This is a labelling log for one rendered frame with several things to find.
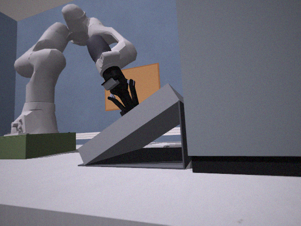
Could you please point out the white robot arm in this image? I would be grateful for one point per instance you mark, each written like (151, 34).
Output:
(44, 62)

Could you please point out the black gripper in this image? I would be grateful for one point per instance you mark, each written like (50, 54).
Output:
(121, 90)

